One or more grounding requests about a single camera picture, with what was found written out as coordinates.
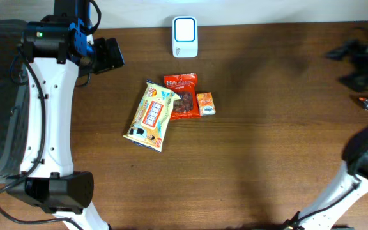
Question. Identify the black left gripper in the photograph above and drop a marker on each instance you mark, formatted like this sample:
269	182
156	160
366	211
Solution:
110	54

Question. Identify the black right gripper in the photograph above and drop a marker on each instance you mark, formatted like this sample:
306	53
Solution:
352	68

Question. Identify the red candy bag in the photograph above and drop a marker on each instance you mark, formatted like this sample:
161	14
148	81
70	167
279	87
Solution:
184	86

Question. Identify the orange tissue pack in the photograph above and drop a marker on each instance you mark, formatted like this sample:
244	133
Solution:
206	104

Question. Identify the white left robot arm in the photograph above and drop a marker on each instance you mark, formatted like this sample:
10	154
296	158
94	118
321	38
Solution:
56	51

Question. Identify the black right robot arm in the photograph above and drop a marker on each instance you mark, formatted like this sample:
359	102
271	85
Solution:
351	181

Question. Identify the white barcode scanner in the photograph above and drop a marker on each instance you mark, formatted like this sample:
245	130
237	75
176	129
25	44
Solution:
184	37

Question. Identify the grey plastic basket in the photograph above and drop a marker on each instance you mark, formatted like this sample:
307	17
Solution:
14	102

